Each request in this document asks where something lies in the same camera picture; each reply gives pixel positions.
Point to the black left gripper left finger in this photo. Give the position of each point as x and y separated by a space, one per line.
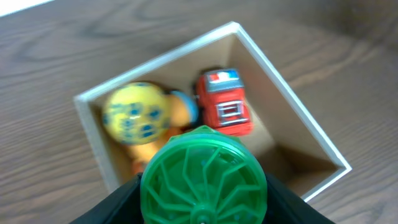
120 207

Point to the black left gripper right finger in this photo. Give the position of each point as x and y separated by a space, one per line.
285 207

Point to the green lattice plastic ball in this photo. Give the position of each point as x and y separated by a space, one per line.
203 177

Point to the yellow ball with blue letters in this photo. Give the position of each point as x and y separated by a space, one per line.
136 113

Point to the orange rubber duck toy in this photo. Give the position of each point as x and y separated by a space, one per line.
184 112

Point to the red toy car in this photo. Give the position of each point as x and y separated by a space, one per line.
221 96

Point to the white cardboard box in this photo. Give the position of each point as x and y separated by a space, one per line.
286 139

